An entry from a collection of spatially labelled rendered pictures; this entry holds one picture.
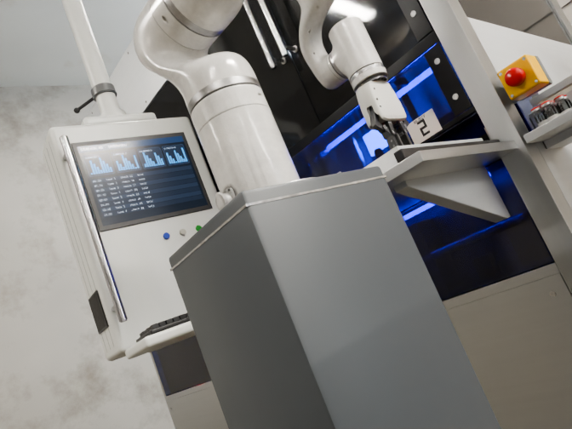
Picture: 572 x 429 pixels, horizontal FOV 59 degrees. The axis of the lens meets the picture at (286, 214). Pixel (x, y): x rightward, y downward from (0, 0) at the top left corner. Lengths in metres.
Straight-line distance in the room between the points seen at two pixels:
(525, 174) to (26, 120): 3.93
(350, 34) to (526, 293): 0.71
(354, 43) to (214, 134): 0.55
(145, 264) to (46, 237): 2.53
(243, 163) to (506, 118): 0.70
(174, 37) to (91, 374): 3.29
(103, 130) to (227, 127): 1.10
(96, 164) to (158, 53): 0.91
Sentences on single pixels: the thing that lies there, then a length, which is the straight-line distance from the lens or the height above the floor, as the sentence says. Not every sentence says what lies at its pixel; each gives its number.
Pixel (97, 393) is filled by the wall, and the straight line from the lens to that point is 3.94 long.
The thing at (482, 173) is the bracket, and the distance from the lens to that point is 1.24.
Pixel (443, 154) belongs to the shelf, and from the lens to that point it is 0.94.
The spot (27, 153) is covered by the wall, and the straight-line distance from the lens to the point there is 4.40.
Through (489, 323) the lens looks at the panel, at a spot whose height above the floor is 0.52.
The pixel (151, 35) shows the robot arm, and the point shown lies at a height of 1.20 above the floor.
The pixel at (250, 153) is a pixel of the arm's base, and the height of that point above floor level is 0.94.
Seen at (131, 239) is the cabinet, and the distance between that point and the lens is 1.66.
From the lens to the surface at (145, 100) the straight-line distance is 2.36.
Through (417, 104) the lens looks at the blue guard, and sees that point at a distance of 1.35.
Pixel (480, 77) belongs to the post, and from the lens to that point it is 1.27.
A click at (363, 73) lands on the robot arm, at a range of 1.17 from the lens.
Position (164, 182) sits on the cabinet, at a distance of 1.77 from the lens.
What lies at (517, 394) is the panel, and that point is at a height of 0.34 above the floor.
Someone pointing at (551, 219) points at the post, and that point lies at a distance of 1.23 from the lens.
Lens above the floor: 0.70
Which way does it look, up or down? 12 degrees up
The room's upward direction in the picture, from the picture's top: 22 degrees counter-clockwise
